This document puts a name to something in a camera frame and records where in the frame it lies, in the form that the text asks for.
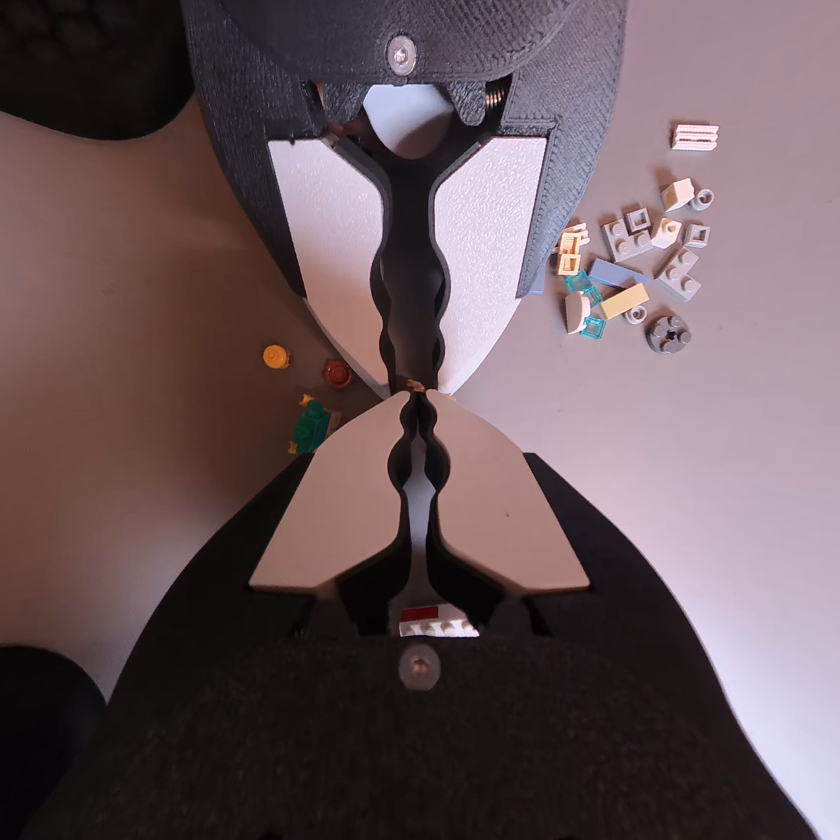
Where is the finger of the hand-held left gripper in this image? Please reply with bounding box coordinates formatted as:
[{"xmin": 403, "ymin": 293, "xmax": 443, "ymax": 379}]
[
  {"xmin": 427, "ymin": 131, "xmax": 549, "ymax": 395},
  {"xmin": 268, "ymin": 134, "xmax": 395, "ymax": 398}
]

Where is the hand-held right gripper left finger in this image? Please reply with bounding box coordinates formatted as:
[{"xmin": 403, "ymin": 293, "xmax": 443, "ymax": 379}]
[{"xmin": 249, "ymin": 392, "xmax": 419, "ymax": 601}]

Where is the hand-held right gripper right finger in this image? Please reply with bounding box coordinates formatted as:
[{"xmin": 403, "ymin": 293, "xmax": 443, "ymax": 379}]
[{"xmin": 420, "ymin": 390, "xmax": 590, "ymax": 599}]

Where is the green minifigure torso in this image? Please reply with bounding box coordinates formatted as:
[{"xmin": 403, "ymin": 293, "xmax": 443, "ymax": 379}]
[{"xmin": 287, "ymin": 392, "xmax": 342, "ymax": 455}]

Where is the white tan lego house model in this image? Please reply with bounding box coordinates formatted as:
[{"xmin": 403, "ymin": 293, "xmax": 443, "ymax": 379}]
[{"xmin": 399, "ymin": 605, "xmax": 480, "ymax": 637}]

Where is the pile of small lego pieces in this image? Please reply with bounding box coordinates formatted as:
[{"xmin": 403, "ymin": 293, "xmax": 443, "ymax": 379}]
[{"xmin": 553, "ymin": 121, "xmax": 721, "ymax": 358}]

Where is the black mesh cushion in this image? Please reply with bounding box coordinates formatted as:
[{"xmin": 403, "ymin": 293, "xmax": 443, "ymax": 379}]
[{"xmin": 0, "ymin": 0, "xmax": 198, "ymax": 142}]

